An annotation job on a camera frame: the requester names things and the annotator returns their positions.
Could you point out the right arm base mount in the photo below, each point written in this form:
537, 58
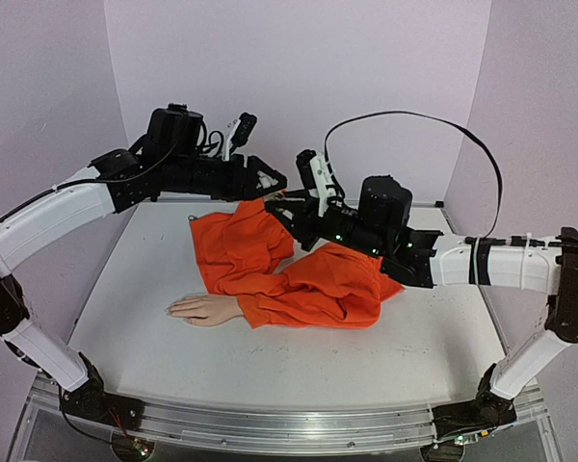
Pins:
485, 412

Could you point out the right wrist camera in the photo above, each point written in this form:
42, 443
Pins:
319, 180

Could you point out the mannequin hand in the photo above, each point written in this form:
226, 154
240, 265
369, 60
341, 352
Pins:
206, 310

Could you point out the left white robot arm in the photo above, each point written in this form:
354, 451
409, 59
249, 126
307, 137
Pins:
172, 156

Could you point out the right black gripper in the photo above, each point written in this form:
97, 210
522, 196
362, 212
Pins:
308, 223

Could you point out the orange cloth garment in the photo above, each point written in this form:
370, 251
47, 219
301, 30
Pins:
248, 254

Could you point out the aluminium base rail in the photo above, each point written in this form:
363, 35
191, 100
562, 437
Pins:
175, 430

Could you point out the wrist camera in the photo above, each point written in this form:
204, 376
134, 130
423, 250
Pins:
238, 133
319, 180

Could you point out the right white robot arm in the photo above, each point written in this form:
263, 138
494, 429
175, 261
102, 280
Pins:
378, 227

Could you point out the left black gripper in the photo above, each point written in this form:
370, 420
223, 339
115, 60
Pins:
252, 189

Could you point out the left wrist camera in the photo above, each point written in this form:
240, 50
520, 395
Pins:
238, 133

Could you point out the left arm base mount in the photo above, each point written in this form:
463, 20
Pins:
93, 403

